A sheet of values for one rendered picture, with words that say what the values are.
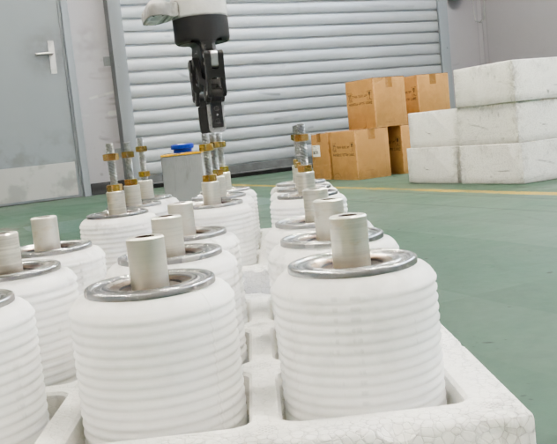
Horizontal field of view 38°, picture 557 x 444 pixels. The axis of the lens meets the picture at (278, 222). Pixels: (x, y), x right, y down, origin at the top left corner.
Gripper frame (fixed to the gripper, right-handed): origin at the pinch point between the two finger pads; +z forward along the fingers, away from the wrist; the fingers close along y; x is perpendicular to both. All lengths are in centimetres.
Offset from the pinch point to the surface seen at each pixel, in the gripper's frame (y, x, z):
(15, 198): 511, 53, 30
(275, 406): -67, 11, 17
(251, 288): -19.8, 1.4, 19.7
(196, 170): 26.0, -1.5, 7.1
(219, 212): -15.9, 3.5, 10.8
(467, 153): 235, -165, 22
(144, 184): 13.4, 8.7, 7.8
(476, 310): 12, -44, 36
